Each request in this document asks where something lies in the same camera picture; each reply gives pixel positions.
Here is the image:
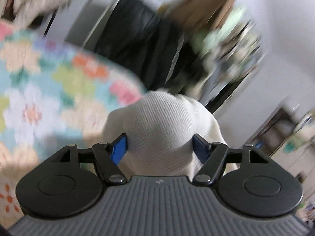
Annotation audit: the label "white knit sweater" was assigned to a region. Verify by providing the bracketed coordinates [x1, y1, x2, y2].
[103, 92, 225, 178]

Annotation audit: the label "floral patterned bed quilt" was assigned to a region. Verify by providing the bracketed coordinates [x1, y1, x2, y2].
[1, 20, 146, 228]

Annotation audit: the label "green patterned hanging clothes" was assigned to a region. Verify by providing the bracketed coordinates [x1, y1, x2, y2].
[185, 6, 261, 100]

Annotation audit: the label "brown hanging garment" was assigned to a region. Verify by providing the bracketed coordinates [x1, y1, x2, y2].
[157, 0, 235, 33]

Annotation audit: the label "black hanging jacket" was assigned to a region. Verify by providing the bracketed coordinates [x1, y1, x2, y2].
[94, 0, 207, 91]

